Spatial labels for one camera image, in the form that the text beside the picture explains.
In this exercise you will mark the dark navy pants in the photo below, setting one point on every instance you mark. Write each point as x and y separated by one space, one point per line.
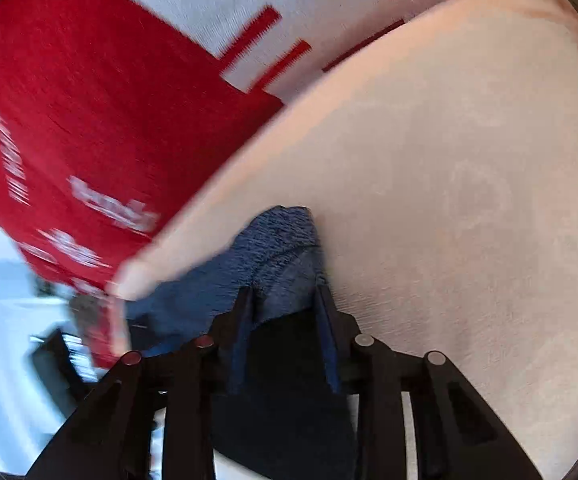
283 415

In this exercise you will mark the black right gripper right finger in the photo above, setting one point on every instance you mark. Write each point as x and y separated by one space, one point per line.
417 416

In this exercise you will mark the red blanket with white characters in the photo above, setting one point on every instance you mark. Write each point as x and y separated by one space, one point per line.
115 113

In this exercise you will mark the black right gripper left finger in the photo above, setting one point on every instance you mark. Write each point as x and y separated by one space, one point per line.
108 436

